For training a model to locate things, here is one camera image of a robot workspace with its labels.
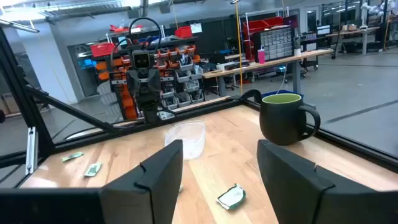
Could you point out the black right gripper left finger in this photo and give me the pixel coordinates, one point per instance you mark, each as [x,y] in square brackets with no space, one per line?
[155,186]

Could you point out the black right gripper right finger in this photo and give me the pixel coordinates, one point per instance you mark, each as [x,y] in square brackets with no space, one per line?
[289,186]

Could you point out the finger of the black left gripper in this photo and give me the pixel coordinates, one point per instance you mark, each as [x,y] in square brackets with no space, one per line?
[155,81]
[132,82]

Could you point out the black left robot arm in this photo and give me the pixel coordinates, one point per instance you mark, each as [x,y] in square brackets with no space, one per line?
[148,107]

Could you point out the pale green stevia packet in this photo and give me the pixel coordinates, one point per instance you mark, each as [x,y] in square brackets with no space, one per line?
[92,170]
[72,156]
[180,188]

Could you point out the parts shelf with orange bins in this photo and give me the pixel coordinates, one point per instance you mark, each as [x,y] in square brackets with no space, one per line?
[183,74]

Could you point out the white truvia packet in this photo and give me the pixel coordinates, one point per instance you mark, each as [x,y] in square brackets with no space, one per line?
[231,197]

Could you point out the wide red shelf bin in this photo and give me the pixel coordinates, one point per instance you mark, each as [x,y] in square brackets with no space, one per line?
[102,49]

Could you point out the clear rectangular plastic container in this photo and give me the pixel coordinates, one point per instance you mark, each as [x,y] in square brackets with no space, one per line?
[186,140]

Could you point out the red bin beside white paper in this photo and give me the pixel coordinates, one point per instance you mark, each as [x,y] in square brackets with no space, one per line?
[183,32]

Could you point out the dark mug with green inside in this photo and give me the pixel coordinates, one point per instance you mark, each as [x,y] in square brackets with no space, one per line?
[280,124]

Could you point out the white paper sheet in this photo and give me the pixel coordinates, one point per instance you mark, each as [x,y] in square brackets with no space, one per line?
[196,28]

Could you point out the black device on workbench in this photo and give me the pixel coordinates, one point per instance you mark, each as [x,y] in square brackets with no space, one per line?
[236,65]

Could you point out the blue floor bin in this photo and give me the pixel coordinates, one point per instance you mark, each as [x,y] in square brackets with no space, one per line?
[268,92]

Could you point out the black edge clamp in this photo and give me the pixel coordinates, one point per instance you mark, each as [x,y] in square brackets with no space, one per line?
[253,92]

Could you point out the pink bottle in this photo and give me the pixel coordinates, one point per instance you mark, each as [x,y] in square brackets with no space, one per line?
[261,57]

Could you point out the red storage bin rack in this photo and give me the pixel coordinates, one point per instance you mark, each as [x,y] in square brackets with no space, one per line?
[261,25]

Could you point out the grey small-drawer cabinet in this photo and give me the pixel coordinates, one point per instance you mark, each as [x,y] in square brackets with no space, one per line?
[276,43]

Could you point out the white cup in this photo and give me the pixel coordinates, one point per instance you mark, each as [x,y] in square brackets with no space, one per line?
[297,51]

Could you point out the small distant monitor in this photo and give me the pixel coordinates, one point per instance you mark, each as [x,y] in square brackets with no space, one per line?
[323,30]

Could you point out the distant wooden workbench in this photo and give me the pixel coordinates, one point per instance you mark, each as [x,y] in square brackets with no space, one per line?
[351,32]

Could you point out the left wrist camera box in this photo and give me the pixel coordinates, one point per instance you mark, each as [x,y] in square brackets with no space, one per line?
[141,59]

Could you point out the black aluminium table frame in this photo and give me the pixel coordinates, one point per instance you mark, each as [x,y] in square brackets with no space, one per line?
[18,93]

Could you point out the silver frame bracket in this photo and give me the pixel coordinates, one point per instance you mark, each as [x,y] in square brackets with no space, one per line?
[31,149]

